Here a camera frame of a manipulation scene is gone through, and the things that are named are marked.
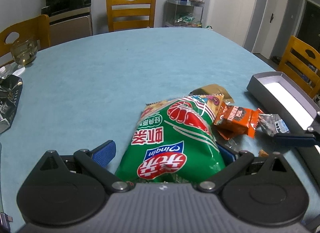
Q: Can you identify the metal snack trolley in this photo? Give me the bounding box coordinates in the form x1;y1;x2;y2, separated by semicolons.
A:
163;0;204;28

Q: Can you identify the brown gold snack packet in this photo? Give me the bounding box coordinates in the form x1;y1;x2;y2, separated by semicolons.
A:
189;84;234;104

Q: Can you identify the green shrimp chips bag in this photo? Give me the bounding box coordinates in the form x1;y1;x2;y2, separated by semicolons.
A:
116;94;226;184

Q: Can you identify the wooden chair at right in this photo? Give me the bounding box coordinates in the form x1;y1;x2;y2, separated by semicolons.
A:
277;36;319;98

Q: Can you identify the black water dispenser cabinet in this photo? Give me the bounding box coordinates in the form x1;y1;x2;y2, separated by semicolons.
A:
41;0;93;46

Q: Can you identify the white door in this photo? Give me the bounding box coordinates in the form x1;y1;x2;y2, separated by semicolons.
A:
259;0;288;59

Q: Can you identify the glass teapot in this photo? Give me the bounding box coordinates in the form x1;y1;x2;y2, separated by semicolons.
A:
10;38;38;66

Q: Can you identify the orange square snack packet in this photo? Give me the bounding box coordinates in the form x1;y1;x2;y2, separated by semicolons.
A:
214;102;260;140

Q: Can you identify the wooden chair at far side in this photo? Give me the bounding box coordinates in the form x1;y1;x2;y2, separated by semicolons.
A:
106;0;156;32

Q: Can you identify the wooden chair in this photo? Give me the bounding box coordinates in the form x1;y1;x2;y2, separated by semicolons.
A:
0;14;52;57
106;0;156;32
277;36;319;98

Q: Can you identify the grey shallow box tray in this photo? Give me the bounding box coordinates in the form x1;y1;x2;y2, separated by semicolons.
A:
247;71;319;184

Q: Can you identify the wooden chair at left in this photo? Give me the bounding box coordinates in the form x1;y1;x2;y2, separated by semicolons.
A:
0;14;52;57

